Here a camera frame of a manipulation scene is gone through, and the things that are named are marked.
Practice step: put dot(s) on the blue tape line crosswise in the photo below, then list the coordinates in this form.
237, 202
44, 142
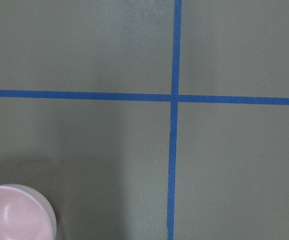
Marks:
144, 97

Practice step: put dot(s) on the pink bowl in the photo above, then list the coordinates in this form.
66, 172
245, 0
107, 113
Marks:
25, 214

